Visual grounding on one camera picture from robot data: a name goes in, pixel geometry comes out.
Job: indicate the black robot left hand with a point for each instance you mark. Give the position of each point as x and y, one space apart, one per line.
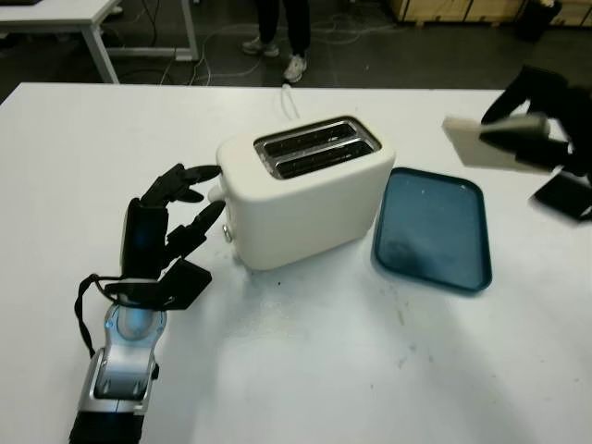
141 236

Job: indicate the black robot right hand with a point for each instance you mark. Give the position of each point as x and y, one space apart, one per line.
573 134

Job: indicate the white toaster lever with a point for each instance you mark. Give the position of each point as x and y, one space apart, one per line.
215 192

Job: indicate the slice of white bread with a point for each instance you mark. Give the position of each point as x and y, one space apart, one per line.
464 148

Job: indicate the white two-slot toaster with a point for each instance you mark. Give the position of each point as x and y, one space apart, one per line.
300 213

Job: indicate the blue plastic tray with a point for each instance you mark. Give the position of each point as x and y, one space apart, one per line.
430 231

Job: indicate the black waste bin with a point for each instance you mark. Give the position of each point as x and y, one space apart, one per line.
536 20

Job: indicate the wooden crate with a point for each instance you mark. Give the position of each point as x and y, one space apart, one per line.
444 9

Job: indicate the white desk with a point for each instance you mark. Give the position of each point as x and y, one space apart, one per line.
46 16

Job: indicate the person in dark trousers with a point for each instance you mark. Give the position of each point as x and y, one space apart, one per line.
300 28

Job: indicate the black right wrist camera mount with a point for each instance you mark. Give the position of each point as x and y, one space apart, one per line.
562 194

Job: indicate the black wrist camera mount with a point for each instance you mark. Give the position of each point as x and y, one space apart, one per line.
185 282
562 194

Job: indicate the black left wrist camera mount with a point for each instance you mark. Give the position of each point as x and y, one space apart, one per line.
185 282

